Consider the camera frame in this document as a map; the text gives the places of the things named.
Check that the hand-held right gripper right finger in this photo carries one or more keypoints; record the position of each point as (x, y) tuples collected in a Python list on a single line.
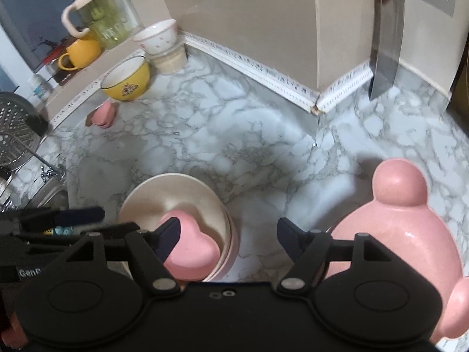
[(289, 234)]

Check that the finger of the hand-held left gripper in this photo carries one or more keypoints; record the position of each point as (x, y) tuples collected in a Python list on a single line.
[(33, 219), (82, 215)]

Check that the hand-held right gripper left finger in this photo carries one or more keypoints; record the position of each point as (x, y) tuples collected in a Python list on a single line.
[(168, 234)]

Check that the pink heart-shaped dish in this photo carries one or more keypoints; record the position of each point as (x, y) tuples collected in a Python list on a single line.
[(194, 245)]

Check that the cream bowl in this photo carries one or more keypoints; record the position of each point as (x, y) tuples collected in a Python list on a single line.
[(154, 198)]

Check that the pink bear-shaped plate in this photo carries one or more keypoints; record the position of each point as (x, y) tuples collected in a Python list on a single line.
[(403, 234)]

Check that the person's left hand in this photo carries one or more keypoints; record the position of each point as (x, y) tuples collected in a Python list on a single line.
[(16, 332)]

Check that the steel sink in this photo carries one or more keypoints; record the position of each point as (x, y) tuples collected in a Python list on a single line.
[(55, 196)]

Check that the metal steamer plate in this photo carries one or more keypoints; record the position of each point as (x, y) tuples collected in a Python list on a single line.
[(14, 124)]

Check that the small pink dish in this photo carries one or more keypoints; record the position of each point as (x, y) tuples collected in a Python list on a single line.
[(102, 115)]

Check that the small white jar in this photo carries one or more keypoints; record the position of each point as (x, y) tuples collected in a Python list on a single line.
[(40, 88)]

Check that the yellow bowl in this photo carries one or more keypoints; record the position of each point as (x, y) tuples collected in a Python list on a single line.
[(126, 86)]

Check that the yellow mug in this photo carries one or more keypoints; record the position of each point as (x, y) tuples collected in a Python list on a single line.
[(84, 51)]

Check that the music note trim tape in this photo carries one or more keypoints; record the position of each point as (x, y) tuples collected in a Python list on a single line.
[(256, 68)]

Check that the white dotted bowl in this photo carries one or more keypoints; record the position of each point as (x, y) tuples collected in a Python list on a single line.
[(157, 38)]

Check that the green glass pitcher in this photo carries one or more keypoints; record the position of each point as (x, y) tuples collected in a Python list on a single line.
[(106, 22)]

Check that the window pane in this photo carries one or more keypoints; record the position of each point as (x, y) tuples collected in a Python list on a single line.
[(29, 18)]

